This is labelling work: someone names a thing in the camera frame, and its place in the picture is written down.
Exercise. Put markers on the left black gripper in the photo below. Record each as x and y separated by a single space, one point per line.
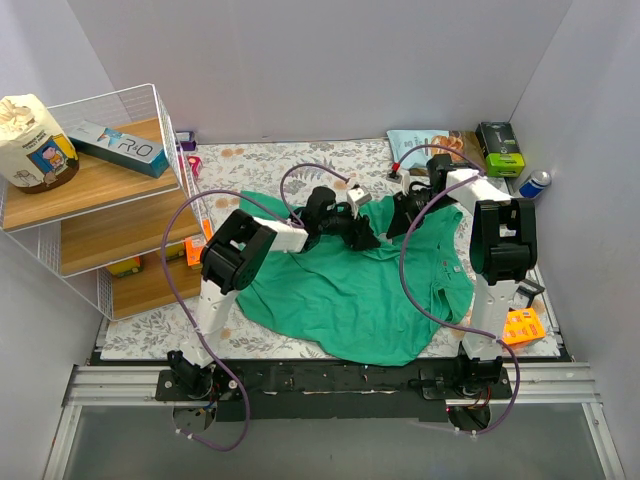
358 232

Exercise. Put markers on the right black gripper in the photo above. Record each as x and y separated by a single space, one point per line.
401 216

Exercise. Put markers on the green garment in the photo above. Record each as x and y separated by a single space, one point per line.
352 303

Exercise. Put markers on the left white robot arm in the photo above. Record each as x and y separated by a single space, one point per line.
233 256

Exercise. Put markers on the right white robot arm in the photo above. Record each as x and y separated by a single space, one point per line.
503 245

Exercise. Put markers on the light blue snack bag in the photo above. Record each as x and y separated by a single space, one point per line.
413 149

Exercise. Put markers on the green black box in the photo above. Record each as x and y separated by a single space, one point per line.
500 149

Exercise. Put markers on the blue energy drink can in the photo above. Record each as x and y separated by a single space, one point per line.
535 184

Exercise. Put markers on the orange box under shelf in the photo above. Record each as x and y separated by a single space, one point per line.
194 246

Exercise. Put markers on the orange box right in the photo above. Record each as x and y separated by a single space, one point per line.
522 327

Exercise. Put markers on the pink box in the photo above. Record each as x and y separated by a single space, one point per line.
195 164

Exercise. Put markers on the purple box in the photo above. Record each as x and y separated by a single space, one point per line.
187 140

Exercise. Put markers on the yellow box under shelf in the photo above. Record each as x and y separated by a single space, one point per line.
126 267

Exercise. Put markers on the wooden shelf unit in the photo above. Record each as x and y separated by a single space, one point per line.
100 215

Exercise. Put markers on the white blue toothpaste box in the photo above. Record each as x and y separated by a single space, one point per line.
119 148

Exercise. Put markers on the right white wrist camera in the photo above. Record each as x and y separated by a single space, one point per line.
402 177

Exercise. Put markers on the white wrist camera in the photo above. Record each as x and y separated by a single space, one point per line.
402 177
357 196

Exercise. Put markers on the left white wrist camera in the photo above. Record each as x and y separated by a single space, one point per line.
357 196

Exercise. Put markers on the black plastic frame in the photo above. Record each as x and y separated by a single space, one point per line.
527 291

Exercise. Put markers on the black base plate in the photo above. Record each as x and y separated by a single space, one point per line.
332 389

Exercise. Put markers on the aluminium rail frame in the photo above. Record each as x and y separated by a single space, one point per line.
112 427

